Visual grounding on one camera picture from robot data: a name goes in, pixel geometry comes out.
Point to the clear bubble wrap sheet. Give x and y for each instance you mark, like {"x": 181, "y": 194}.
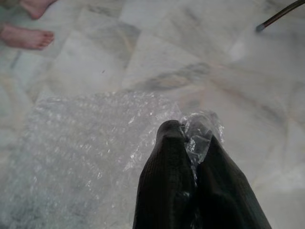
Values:
{"x": 83, "y": 143}

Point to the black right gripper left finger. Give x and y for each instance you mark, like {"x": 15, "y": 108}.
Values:
{"x": 166, "y": 179}

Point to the person's left bare foot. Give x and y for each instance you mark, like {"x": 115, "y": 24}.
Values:
{"x": 38, "y": 8}

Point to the person's bare foot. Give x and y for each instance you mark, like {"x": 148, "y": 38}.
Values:
{"x": 38, "y": 8}
{"x": 26, "y": 37}

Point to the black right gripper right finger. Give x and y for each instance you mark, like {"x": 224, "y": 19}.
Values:
{"x": 226, "y": 195}

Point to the folding table marble top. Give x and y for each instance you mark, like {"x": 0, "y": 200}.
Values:
{"x": 278, "y": 16}

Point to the person's right bare foot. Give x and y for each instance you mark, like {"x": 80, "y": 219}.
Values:
{"x": 26, "y": 37}

